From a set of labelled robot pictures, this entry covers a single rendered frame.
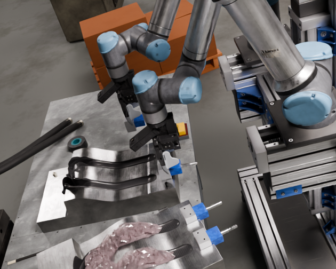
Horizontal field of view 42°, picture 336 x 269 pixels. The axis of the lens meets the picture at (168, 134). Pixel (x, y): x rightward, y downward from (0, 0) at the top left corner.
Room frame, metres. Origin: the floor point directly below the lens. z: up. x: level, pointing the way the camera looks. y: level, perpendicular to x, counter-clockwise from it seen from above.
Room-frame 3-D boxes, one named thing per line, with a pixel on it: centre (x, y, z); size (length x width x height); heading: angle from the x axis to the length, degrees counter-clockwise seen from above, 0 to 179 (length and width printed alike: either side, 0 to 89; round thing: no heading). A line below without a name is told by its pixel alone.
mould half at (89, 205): (1.18, 0.26, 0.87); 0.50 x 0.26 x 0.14; 82
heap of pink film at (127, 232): (0.83, 0.22, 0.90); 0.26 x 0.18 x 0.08; 99
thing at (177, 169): (1.09, 0.00, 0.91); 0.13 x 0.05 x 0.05; 82
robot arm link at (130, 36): (1.42, 0.00, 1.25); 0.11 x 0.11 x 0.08; 23
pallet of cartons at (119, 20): (3.43, -0.07, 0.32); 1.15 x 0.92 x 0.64; 86
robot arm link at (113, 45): (1.40, 0.10, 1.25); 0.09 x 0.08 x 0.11; 113
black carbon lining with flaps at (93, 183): (1.17, 0.25, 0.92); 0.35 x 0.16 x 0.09; 82
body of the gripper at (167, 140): (1.09, 0.01, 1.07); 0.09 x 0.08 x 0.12; 82
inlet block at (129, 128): (1.39, 0.08, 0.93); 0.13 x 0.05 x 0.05; 82
